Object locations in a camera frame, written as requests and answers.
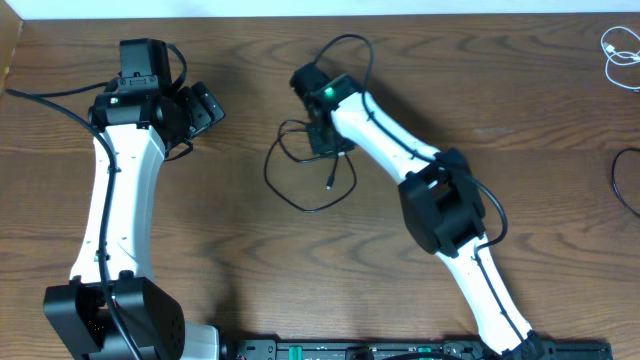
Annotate white USB cable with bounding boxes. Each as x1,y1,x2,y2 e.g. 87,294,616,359
599,25,640,94

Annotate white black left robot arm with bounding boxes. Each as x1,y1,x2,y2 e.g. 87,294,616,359
43,38,224,359

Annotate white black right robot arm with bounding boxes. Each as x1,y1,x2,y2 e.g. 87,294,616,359
290,63,545,359

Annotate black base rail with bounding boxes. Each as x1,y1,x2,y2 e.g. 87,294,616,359
219,338,613,360

